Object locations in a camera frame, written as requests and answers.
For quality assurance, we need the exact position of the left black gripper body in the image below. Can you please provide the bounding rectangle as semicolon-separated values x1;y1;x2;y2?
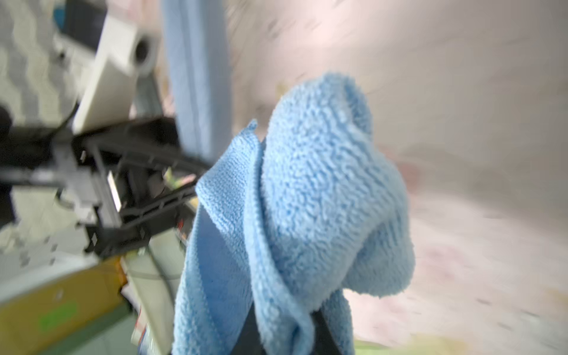
49;117;178;257

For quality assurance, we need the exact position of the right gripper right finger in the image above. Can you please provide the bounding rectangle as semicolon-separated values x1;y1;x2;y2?
312;311;341;355

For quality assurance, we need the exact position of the blue microfiber cloth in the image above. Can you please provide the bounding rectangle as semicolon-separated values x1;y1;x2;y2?
172;73;415;354

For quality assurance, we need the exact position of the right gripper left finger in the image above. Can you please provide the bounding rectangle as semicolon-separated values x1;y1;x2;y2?
231;306;266;355

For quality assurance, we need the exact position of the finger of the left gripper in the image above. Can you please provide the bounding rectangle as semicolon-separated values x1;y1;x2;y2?
118;182;197;229
88;135;209;173

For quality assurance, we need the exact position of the blue eyeglass case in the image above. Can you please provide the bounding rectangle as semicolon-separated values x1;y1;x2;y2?
161;0;232;164

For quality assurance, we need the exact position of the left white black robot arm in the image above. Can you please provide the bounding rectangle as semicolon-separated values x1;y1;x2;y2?
1;110;209;259

